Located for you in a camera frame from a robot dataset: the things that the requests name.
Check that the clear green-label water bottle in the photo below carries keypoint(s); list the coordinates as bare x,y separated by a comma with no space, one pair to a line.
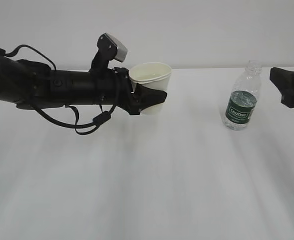
244,97

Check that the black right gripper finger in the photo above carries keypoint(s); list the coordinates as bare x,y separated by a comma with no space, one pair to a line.
284,82

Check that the white paper cup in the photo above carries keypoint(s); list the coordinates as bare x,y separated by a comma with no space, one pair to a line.
153,75

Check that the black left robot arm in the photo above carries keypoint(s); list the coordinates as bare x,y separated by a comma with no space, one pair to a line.
49,88

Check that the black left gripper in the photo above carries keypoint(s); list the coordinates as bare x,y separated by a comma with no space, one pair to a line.
143,99

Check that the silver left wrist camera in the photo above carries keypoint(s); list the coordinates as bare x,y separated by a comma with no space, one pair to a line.
109,48

